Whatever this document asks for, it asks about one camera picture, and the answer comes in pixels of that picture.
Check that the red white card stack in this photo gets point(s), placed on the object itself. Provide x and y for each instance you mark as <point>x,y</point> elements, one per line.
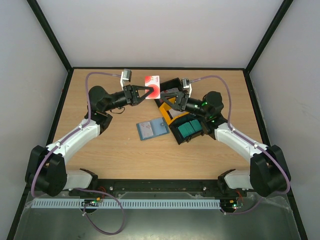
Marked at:
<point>172,90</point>

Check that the black bin with teal cards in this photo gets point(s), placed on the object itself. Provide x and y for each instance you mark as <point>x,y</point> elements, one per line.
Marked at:
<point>178,137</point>

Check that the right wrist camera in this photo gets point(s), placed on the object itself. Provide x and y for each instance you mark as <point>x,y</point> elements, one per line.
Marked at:
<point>187,85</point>

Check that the white pink blossom card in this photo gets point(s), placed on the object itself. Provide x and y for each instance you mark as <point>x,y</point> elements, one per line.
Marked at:
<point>146,129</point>

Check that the yellow plastic bin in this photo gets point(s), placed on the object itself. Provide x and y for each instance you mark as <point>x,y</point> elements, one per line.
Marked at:
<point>170,115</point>

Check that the black bin with red cards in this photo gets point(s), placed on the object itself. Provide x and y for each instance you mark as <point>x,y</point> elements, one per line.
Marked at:
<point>173,83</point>

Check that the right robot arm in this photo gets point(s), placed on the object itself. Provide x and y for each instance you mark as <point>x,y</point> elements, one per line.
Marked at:
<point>266,173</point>

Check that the teal card stack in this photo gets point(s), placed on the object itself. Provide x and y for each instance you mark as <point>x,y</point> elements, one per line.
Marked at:
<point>189,128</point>

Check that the red circle april card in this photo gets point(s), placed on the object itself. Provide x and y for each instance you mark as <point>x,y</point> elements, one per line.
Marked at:
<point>153,81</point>

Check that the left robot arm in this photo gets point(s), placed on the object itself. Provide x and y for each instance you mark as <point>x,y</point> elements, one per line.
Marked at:
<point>46,170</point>

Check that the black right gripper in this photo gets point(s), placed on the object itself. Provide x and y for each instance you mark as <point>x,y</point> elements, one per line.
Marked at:
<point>180,101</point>

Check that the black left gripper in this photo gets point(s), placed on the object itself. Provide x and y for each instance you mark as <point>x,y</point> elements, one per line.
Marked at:
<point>131,94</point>

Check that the white slotted cable duct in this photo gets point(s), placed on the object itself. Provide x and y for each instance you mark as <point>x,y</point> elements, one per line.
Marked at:
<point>188,204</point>

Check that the teal card holder wallet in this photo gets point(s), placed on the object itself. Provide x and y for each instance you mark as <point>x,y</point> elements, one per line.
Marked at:
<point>159,128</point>

